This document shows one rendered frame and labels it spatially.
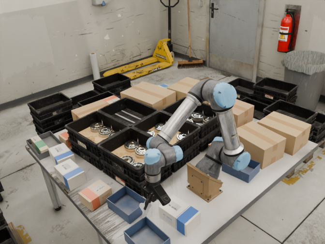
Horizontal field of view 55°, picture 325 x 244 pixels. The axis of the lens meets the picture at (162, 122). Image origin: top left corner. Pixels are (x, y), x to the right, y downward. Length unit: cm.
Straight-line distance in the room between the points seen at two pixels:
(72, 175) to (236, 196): 103
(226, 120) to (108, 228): 87
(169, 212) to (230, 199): 41
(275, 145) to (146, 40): 437
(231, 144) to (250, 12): 353
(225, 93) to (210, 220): 73
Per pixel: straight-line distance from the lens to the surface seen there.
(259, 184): 208
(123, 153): 212
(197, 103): 162
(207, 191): 188
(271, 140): 221
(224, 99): 151
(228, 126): 162
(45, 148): 248
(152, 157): 140
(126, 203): 194
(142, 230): 179
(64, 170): 216
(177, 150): 148
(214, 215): 185
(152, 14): 614
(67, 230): 287
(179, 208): 176
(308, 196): 315
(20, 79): 514
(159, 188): 152
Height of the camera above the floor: 206
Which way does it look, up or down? 31 degrees down
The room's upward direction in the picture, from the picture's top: 4 degrees counter-clockwise
